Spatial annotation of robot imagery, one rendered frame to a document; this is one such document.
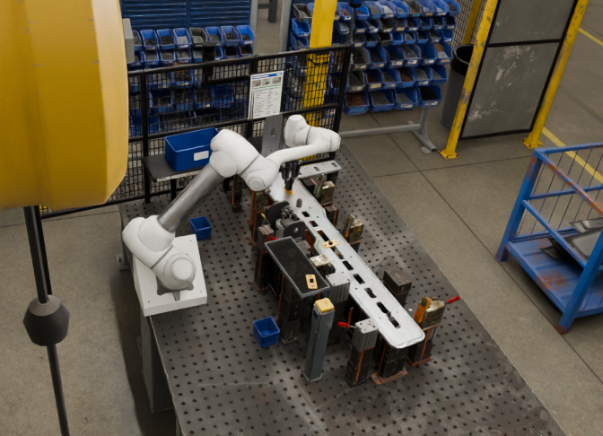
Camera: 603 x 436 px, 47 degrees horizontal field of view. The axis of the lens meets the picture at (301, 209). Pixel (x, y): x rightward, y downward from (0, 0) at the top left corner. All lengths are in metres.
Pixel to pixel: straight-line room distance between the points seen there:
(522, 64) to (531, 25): 0.36
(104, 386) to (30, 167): 3.87
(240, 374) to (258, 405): 0.19
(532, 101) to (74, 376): 4.50
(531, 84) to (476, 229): 1.58
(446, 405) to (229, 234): 1.52
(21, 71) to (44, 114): 0.02
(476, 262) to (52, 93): 5.04
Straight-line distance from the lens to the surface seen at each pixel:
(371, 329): 3.03
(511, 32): 6.08
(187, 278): 3.23
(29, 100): 0.27
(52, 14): 0.27
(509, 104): 6.50
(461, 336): 3.64
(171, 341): 3.39
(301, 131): 3.54
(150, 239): 3.23
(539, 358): 4.73
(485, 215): 5.75
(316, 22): 4.15
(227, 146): 3.04
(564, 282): 5.11
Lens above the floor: 3.21
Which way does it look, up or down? 37 degrees down
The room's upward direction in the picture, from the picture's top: 8 degrees clockwise
